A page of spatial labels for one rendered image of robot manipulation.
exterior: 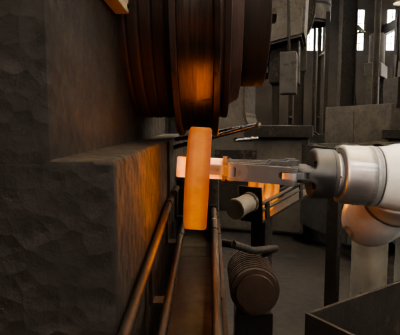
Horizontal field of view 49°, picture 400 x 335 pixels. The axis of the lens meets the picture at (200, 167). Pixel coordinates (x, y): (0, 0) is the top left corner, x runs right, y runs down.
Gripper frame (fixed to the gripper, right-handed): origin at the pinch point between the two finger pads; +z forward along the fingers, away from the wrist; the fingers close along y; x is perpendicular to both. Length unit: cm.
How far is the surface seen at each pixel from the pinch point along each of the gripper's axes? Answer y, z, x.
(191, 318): -8.3, 0.1, -19.8
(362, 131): 407, -169, 6
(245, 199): 56, -13, -14
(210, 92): 4.8, -1.0, 11.5
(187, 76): 2.6, 2.6, 13.7
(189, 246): 19.2, 1.5, -18.0
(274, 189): 70, -23, -13
